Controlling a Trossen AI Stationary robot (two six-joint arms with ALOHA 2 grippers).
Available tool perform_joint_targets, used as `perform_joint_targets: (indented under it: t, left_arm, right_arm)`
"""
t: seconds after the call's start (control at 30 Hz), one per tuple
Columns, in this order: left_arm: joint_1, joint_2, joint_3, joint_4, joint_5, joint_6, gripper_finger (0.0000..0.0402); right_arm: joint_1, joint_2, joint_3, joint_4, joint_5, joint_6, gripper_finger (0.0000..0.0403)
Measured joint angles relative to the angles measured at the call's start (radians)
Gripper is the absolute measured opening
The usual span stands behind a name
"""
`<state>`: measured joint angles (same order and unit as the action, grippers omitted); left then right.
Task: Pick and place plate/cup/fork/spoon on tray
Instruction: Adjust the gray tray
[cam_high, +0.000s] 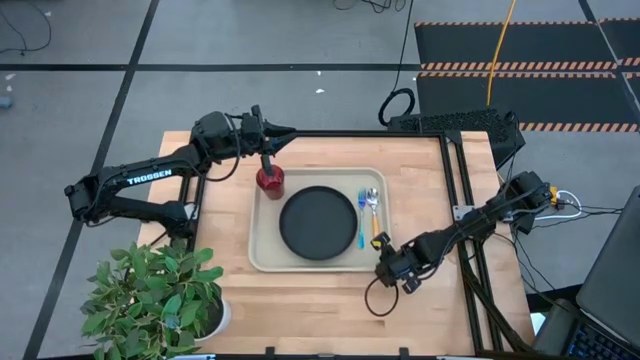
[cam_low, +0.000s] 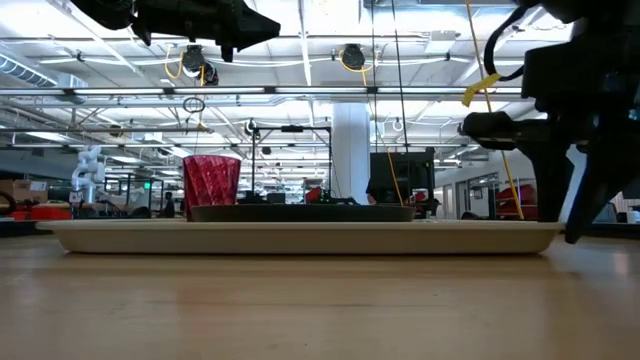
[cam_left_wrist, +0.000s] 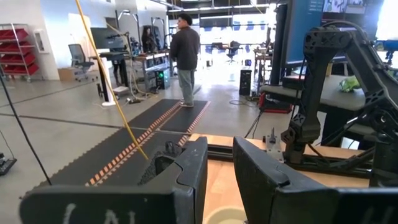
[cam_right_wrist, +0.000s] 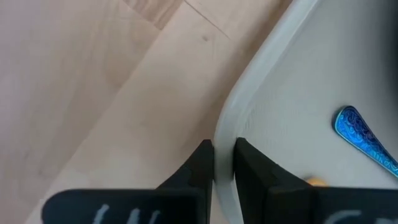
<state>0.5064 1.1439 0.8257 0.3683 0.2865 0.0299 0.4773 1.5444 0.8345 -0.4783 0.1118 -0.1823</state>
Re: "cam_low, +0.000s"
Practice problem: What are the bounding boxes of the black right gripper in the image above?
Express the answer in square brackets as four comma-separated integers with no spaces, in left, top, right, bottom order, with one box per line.
[517,14,640,245]

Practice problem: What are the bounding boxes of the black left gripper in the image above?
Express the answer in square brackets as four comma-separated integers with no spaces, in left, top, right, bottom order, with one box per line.
[132,0,282,64]

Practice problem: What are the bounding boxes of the red faceted plastic cup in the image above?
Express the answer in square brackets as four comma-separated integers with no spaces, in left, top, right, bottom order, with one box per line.
[182,154,242,223]

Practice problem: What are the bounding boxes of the black round plate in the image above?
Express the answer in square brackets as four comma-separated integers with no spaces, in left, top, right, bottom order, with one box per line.
[188,203,416,224]

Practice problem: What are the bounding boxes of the beige plastic tray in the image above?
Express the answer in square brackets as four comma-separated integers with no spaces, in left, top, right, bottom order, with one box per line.
[35,219,566,256]

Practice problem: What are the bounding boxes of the red shelf bins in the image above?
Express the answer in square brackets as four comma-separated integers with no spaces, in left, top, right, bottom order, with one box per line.
[494,182,539,221]

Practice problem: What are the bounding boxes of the yellow tape tag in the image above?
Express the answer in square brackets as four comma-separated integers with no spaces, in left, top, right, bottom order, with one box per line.
[460,73,503,108]

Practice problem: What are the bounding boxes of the white pillar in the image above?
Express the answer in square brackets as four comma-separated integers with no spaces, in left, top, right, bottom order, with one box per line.
[332,102,372,206]

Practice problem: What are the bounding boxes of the black cabinet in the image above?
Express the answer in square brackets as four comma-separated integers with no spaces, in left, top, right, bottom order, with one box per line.
[369,149,437,207]

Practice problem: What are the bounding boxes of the red storage bins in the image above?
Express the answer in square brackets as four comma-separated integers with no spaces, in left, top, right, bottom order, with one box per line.
[7,203,74,222]

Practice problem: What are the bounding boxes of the brown cardboard box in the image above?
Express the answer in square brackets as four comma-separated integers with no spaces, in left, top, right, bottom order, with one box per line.
[0,178,50,204]

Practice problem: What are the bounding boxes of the black aluminium table frame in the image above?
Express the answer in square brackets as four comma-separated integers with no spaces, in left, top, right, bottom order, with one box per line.
[0,218,640,240]

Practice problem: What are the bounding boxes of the yellow hanging cable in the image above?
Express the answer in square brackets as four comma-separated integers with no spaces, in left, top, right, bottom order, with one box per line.
[464,0,525,221]

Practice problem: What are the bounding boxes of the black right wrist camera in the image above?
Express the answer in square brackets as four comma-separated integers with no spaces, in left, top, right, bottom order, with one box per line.
[457,110,539,152]

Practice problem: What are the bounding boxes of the black hanging cable loop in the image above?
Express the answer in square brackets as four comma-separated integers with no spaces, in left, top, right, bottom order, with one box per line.
[182,96,207,115]

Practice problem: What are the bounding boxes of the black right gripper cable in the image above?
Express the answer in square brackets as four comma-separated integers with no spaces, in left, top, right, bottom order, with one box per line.
[483,4,532,83]

